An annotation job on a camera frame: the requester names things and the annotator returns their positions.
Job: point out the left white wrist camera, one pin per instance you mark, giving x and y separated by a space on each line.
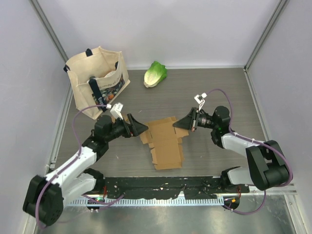
115 110

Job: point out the green lettuce head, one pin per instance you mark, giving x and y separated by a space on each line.
155 74

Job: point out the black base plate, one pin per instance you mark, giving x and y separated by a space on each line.
164 188

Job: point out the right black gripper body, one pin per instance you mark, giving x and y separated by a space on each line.
204 120

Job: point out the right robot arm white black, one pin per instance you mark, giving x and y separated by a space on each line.
266 167

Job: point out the white item inside bag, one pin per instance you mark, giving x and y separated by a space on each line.
111 74

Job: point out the white slotted cable duct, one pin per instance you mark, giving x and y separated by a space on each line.
180 201

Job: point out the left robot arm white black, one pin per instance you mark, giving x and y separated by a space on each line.
47 195

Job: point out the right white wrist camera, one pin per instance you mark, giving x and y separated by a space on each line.
200 99

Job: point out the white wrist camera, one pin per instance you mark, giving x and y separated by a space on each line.
200 99
115 110

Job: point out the brown cardboard box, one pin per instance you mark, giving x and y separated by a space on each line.
124 117

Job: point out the beige canvas tote bag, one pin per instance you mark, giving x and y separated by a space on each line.
86 72

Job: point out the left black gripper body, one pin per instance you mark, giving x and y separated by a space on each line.
121 128

